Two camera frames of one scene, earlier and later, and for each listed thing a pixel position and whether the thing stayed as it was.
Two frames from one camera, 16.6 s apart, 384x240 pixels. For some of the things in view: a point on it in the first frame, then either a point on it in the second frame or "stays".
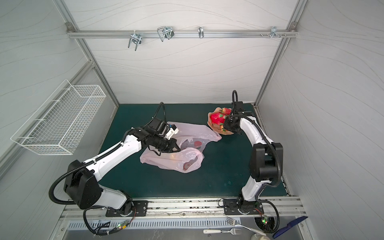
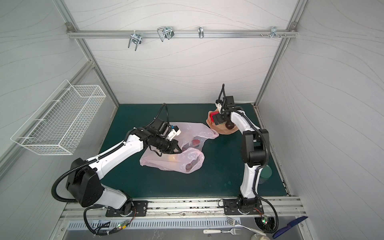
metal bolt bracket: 273,32 stays
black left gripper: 172,142 stays
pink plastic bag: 191,139 stays
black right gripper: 227,124 → 220,118
